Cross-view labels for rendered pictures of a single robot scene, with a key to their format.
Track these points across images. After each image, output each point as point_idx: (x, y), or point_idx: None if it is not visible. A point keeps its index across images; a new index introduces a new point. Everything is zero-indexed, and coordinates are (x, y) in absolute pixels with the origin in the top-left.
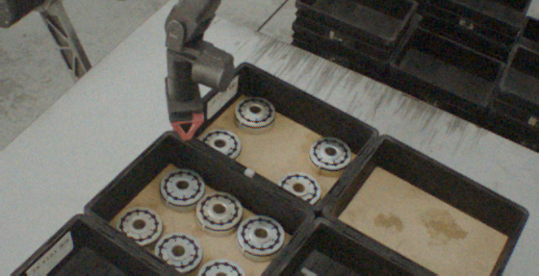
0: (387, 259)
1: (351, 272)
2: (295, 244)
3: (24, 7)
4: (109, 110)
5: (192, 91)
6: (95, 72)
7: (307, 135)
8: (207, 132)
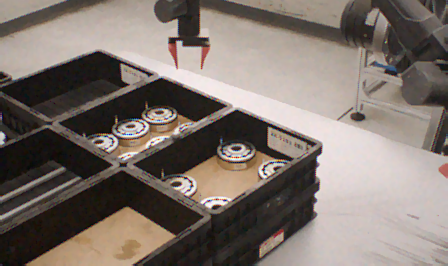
0: (57, 194)
1: None
2: (97, 151)
3: (407, 61)
4: (330, 146)
5: (179, 27)
6: (380, 139)
7: None
8: (251, 144)
